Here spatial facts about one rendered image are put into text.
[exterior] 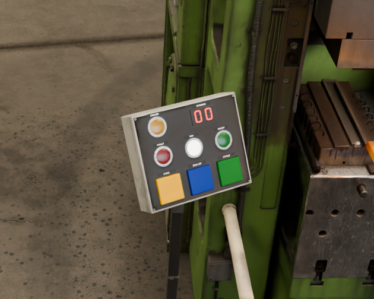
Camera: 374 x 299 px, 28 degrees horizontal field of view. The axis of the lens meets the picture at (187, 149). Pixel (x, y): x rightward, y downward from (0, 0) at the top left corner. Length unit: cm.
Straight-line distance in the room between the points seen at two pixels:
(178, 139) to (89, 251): 138
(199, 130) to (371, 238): 79
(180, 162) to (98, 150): 193
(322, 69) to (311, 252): 69
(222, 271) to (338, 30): 105
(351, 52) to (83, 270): 163
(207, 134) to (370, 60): 53
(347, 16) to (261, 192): 77
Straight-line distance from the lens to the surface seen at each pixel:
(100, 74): 475
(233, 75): 237
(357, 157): 246
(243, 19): 229
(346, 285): 275
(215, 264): 277
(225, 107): 219
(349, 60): 226
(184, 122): 212
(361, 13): 220
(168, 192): 210
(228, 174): 219
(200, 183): 215
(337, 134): 247
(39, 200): 370
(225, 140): 218
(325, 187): 243
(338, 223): 254
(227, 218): 261
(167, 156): 210
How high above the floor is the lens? 229
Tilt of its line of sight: 34 degrees down
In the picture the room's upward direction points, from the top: 4 degrees clockwise
